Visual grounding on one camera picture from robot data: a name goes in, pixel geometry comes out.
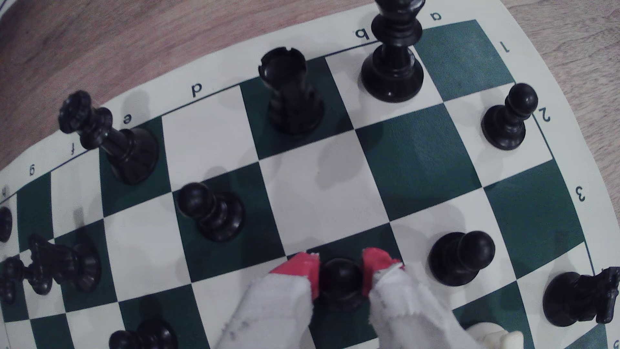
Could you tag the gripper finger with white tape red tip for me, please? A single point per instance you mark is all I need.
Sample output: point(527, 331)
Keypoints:
point(411, 315)
point(276, 310)

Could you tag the black chess pawn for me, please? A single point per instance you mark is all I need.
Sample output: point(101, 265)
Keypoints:
point(215, 215)
point(145, 337)
point(506, 123)
point(9, 281)
point(457, 259)
point(341, 282)

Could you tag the white chess knight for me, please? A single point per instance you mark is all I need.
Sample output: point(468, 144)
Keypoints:
point(494, 338)

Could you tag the black chess knight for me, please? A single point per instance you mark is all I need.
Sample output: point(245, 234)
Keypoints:
point(72, 264)
point(574, 296)

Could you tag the black chess rook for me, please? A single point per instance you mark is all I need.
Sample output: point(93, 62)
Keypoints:
point(292, 97)
point(4, 224)

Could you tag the black chess queen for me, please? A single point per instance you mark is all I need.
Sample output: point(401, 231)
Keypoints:
point(126, 150)

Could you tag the green white chessboard mat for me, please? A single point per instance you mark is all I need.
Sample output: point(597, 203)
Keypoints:
point(426, 155)

